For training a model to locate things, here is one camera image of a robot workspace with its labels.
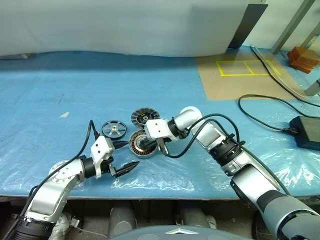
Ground thin white cable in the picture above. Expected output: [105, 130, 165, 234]
[252, 47, 313, 101]

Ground grey finned rotor disc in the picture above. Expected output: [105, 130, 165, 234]
[130, 106, 161, 127]

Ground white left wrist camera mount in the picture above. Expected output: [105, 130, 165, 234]
[89, 136, 116, 180]

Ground black power adapter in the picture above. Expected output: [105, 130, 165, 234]
[289, 115, 320, 151]

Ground white wrapped bundle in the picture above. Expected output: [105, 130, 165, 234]
[203, 214, 218, 229]
[52, 212, 81, 240]

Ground black spoked rotor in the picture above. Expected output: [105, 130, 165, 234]
[101, 119, 128, 139]

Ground orange translucent box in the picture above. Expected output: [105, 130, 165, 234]
[287, 46, 320, 74]

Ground grey robot torso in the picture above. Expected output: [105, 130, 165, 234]
[108, 224, 251, 240]

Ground yellow tape rectangle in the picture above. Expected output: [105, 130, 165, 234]
[216, 59, 281, 77]

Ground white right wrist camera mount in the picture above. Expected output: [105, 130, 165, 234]
[144, 118, 176, 141]

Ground silver motor housing copper windings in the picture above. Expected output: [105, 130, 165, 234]
[128, 130, 160, 160]

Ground black upright panel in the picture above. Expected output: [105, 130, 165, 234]
[227, 3, 269, 50]

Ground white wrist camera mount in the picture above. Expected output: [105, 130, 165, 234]
[144, 118, 176, 141]
[89, 136, 116, 180]

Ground grey rounded cylinder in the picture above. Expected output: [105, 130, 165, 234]
[178, 207, 208, 227]
[109, 201, 137, 231]

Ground aluminium frame profile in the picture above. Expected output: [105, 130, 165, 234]
[301, 23, 320, 50]
[271, 0, 317, 54]

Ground white backdrop sheet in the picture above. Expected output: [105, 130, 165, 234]
[0, 0, 251, 59]

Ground black power adapter cable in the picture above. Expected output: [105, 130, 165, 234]
[237, 93, 320, 135]

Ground thin black cable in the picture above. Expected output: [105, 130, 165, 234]
[249, 45, 320, 108]

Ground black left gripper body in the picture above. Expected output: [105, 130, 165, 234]
[101, 139, 119, 179]

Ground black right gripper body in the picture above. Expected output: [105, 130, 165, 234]
[146, 136, 163, 151]

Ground grey metal post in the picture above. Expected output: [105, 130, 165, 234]
[304, 78, 320, 97]

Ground brown cardboard sheet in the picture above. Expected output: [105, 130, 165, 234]
[194, 51, 308, 101]

